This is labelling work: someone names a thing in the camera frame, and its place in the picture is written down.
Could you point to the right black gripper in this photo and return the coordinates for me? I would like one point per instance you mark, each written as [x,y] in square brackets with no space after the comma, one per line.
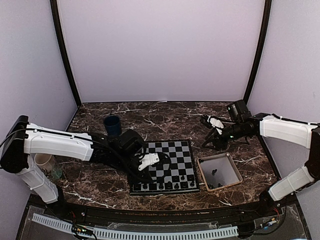
[220,144]

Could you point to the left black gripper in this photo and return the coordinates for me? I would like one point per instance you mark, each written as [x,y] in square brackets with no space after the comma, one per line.
[141,177]

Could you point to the dark blue cup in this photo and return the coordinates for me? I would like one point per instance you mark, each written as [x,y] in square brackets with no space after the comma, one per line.
[112,125]

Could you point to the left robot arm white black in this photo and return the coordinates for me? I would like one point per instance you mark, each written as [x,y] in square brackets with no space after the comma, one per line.
[25,139]

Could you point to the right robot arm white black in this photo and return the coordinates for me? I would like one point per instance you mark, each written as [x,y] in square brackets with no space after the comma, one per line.
[305,134]

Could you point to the black grey chess board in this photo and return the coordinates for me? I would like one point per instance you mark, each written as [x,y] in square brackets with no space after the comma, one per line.
[182,163]

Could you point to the small green circuit board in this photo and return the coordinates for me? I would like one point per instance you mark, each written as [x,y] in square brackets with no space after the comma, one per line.
[78,229]

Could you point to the wooden tray with dark base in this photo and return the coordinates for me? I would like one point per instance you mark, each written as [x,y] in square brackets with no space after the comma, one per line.
[227,172]

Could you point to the beige paper cup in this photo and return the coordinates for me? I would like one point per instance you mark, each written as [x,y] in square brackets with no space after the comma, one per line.
[49,165]

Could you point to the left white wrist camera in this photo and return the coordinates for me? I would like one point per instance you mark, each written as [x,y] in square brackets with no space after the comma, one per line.
[148,160]

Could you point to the black front rail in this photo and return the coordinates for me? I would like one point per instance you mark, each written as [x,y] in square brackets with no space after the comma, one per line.
[92,214]

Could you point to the white slotted cable duct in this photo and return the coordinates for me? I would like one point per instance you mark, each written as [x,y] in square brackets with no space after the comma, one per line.
[110,234]

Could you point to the right black frame post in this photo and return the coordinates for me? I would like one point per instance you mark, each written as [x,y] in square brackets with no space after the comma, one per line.
[259,50]

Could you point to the black frame post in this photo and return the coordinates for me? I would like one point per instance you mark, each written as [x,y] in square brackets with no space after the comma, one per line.
[63,52]
[259,50]

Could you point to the left black frame post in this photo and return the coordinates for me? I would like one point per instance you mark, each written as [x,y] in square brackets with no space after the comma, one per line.
[63,52]

